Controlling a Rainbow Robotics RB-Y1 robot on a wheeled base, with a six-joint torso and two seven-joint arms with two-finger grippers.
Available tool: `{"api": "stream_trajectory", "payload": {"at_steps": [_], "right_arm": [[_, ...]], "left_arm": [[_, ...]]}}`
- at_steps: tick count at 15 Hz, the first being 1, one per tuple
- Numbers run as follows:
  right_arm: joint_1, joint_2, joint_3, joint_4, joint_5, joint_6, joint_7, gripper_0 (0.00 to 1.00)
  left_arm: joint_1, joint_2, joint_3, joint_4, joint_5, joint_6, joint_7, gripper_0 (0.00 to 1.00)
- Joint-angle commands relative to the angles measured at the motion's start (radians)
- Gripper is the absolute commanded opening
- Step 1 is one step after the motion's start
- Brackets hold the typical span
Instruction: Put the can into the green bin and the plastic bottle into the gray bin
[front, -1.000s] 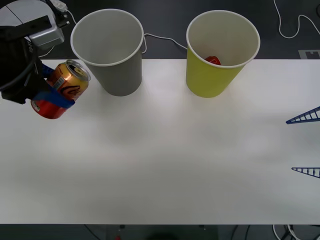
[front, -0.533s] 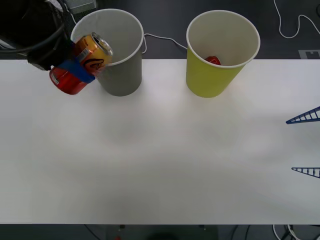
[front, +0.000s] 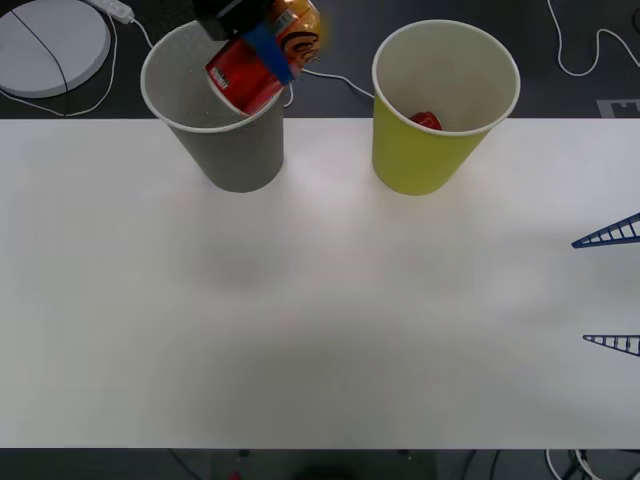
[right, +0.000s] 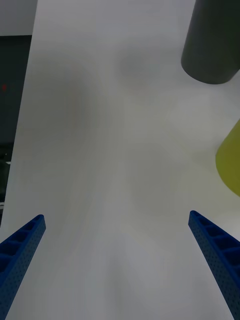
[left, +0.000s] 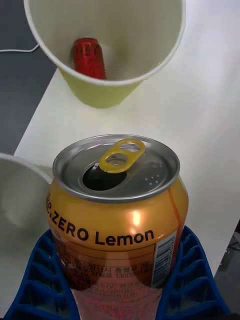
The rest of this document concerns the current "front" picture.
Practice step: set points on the red and yellow drink can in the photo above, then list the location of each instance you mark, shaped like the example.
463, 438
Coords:
240, 75

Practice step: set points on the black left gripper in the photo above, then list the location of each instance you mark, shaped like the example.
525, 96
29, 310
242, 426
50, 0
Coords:
225, 17

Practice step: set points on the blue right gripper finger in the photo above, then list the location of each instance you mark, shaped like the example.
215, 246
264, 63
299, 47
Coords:
590, 338
580, 244

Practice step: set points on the grey plastic bin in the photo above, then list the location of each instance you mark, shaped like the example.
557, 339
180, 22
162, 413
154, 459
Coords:
235, 160

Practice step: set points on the yellow-green plastic bin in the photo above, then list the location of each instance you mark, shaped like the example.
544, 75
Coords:
415, 160

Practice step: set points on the white power strip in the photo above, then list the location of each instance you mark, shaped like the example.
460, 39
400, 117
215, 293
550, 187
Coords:
117, 9

